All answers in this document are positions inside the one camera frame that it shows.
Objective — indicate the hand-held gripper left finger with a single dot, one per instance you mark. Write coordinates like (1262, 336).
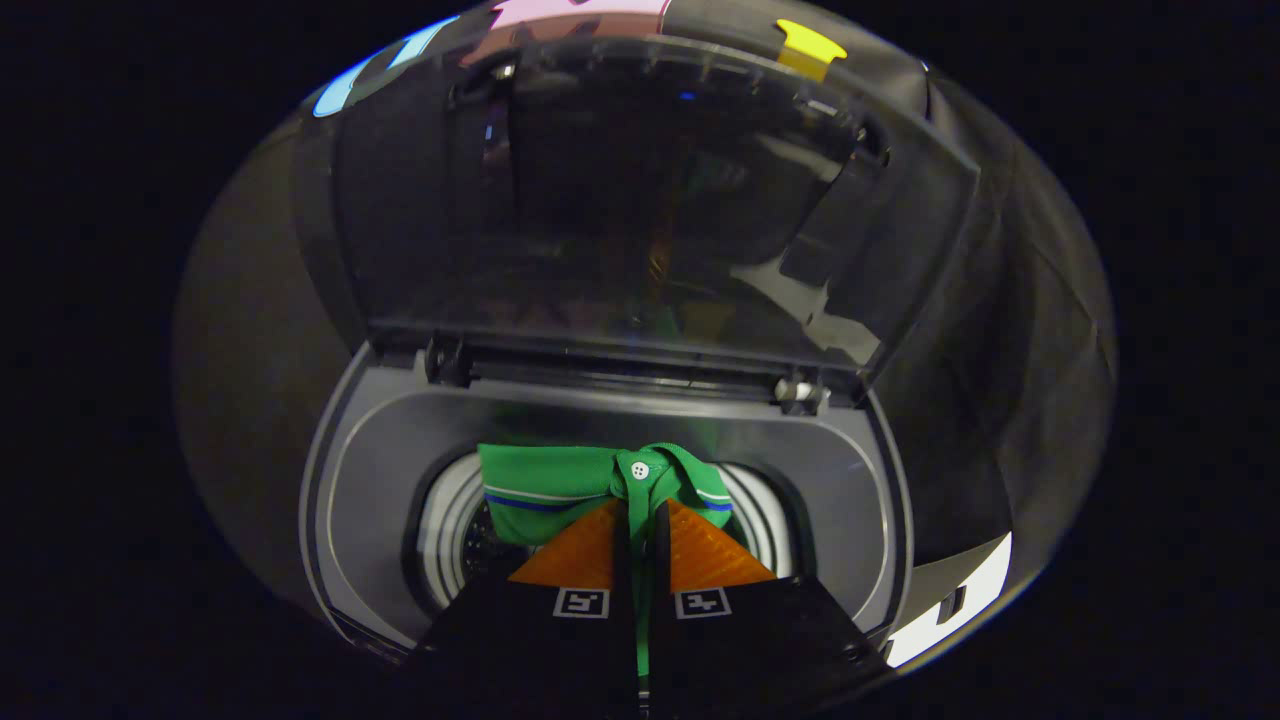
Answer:
(540, 650)

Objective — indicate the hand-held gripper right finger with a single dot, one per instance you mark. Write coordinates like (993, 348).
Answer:
(760, 650)

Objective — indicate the green polo shirt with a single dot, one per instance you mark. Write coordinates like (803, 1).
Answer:
(560, 480)

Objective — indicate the grey washing machine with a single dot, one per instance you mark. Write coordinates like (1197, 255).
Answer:
(390, 450)

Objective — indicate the dark washing machine lid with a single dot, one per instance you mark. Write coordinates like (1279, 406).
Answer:
(620, 200)

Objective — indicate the white panel with black marks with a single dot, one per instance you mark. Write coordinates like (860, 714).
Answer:
(960, 600)

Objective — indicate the black backdrop cloth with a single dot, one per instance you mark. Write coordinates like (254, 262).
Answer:
(250, 350)

